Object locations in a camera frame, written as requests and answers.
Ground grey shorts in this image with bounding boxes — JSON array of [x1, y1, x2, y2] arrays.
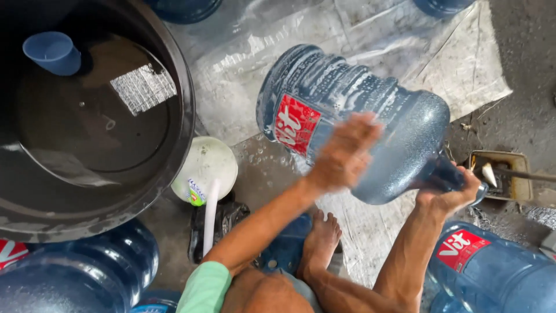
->
[[274, 268, 324, 313]]

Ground person's right hand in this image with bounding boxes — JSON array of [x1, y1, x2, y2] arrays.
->
[[415, 165, 482, 216]]

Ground large black water barrel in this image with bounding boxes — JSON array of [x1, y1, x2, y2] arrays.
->
[[0, 0, 197, 243]]

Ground person's leg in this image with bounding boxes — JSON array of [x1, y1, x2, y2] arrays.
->
[[297, 210, 423, 313], [221, 267, 314, 313]]

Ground white plastic detergent tub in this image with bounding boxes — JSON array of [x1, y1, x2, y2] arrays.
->
[[171, 137, 239, 207]]

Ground person's left leg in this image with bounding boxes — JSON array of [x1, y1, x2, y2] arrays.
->
[[221, 267, 314, 313]]

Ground person's right leg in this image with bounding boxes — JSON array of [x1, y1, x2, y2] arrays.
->
[[297, 210, 423, 313]]

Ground blue plastic stool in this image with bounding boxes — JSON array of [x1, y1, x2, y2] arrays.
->
[[256, 213, 344, 275]]

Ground white pointed plastic piece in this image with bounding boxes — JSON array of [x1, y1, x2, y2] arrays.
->
[[481, 163, 498, 188]]

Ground white plastic stick handle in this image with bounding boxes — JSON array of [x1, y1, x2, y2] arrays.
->
[[203, 179, 221, 257]]

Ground black plastic bag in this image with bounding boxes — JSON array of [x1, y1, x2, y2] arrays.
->
[[188, 191, 251, 264]]

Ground rusty metal drain box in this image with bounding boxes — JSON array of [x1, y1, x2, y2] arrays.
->
[[467, 150, 534, 202]]

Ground thin metal rod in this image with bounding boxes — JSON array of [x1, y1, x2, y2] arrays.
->
[[493, 167, 556, 183]]

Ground blue plastic scoop cup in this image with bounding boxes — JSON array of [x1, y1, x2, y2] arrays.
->
[[23, 31, 82, 77]]

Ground person's left hand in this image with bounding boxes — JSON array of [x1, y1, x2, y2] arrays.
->
[[308, 112, 385, 194]]

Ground green shirt sleeve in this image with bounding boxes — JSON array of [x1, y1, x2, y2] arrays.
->
[[176, 261, 233, 313]]

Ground soapy blue water jug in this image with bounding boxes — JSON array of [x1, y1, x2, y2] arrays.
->
[[256, 44, 489, 206]]

